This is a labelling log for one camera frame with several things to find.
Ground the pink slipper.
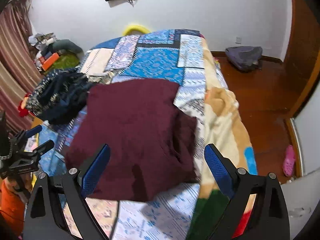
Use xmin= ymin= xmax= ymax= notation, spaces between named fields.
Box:
xmin=283 ymin=145 xmax=296 ymax=177

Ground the maroon sweater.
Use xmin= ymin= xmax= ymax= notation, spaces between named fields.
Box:
xmin=65 ymin=79 xmax=197 ymax=202

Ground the dark patterned garment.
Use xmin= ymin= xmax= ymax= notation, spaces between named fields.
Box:
xmin=25 ymin=68 xmax=95 ymax=125

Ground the blue patchwork bedspread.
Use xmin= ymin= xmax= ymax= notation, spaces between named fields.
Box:
xmin=37 ymin=28 xmax=230 ymax=240

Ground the yellow foam tube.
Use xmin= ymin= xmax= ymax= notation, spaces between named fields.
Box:
xmin=122 ymin=24 xmax=150 ymax=36

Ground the left hand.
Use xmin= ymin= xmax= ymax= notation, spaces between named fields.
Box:
xmin=4 ymin=173 xmax=33 ymax=204

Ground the grey bag on floor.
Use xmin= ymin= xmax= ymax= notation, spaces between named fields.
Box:
xmin=225 ymin=46 xmax=263 ymax=73

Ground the red plush toy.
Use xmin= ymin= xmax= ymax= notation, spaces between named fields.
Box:
xmin=17 ymin=93 xmax=35 ymax=118

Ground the cream cartoon blanket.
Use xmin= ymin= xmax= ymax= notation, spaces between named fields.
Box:
xmin=187 ymin=38 xmax=257 ymax=239

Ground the orange left sleeve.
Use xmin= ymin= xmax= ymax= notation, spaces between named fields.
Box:
xmin=1 ymin=179 xmax=25 ymax=239

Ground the striped pink curtain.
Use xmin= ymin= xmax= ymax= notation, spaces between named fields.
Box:
xmin=1 ymin=0 xmax=42 ymax=133

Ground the orange box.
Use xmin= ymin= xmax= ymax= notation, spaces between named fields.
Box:
xmin=40 ymin=53 xmax=60 ymax=71

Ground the green covered side table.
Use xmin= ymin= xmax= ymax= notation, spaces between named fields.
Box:
xmin=44 ymin=52 xmax=80 ymax=75

